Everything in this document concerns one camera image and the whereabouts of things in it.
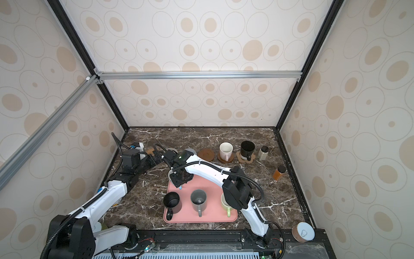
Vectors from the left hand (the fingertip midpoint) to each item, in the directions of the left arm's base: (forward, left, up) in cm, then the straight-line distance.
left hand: (161, 152), depth 84 cm
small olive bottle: (+7, -57, -12) cm, 59 cm away
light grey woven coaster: (+15, 0, -18) cm, 23 cm away
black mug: (+8, -47, -8) cm, 48 cm away
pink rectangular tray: (-25, -28, -19) cm, 42 cm away
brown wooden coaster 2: (+5, -38, -16) cm, 41 cm away
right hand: (-12, -9, -10) cm, 19 cm away
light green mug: (-25, -33, -7) cm, 42 cm away
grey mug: (-20, -20, -16) cm, 32 cm away
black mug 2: (-21, -6, -16) cm, 27 cm away
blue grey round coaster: (+15, -12, -19) cm, 27 cm away
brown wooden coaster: (+11, -22, -19) cm, 31 cm away
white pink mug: (+8, -35, -10) cm, 37 cm away
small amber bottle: (-7, -62, -11) cm, 63 cm away
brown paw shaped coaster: (+6, -51, -14) cm, 54 cm away
